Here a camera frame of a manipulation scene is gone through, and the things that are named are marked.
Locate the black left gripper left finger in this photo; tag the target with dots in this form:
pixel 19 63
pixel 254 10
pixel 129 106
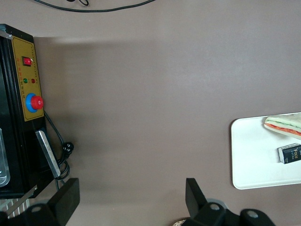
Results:
pixel 68 197

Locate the wrapped triangle sandwich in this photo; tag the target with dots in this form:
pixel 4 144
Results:
pixel 284 126

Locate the silver container in machine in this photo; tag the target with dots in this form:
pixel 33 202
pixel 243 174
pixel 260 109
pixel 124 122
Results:
pixel 3 164

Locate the black sealing machine yellow panel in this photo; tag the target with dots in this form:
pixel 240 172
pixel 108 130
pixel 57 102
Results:
pixel 14 141

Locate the cream plastic tray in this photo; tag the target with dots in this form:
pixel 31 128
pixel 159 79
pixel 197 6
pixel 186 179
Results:
pixel 254 160

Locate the red emergency stop button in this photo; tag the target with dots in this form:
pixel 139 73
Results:
pixel 36 102

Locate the small black box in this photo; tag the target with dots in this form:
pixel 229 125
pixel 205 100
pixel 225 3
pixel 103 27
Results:
pixel 291 154

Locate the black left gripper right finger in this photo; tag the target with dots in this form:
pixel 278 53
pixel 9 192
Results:
pixel 194 200

